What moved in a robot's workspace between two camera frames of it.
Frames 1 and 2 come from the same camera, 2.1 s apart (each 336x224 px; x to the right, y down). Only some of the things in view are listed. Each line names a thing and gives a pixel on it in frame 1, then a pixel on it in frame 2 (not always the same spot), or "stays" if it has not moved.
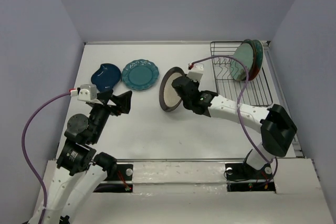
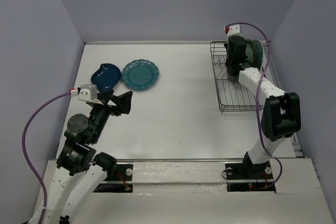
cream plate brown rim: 169,99 → 233,78
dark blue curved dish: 107,76 stays
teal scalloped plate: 140,75 stays
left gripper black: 124,101 stays
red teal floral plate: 259,52 stays
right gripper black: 196,83 → 228,45
